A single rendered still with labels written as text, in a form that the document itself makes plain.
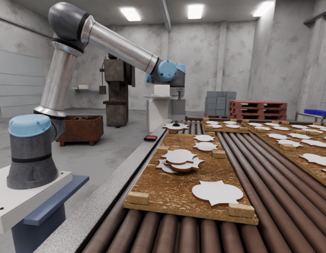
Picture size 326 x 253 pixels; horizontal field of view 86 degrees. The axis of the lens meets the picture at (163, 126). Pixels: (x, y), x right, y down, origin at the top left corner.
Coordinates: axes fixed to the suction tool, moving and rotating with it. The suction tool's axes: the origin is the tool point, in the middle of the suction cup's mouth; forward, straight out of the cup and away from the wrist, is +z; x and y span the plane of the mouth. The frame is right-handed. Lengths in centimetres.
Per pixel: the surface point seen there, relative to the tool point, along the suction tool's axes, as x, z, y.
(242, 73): -636, -115, 795
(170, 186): 12.6, 11.3, -35.1
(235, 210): 1, 10, -52
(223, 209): 1.7, 11.3, -48.7
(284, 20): -635, -306, 568
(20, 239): 62, 31, -25
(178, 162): 7.8, 6.4, -28.4
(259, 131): -75, 10, 24
